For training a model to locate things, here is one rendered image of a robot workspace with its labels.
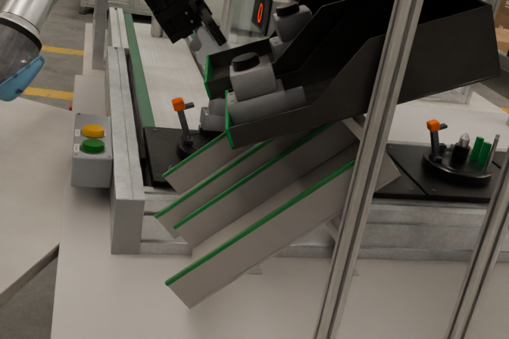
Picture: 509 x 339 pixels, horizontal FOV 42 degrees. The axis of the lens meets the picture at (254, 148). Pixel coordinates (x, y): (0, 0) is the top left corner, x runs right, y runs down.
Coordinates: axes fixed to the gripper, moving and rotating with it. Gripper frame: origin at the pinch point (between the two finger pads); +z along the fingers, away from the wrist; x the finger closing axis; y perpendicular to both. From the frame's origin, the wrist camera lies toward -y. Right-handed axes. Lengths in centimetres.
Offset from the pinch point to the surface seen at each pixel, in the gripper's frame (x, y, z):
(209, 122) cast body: 1.7, 9.7, 7.0
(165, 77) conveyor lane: -63, 17, 15
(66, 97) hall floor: -297, 97, 62
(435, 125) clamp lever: 0.4, -25.7, 34.0
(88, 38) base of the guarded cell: -116, 36, 6
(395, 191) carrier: 10.4, -11.5, 34.6
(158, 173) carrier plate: 8.6, 21.0, 7.0
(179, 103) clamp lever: 0.6, 12.1, 1.5
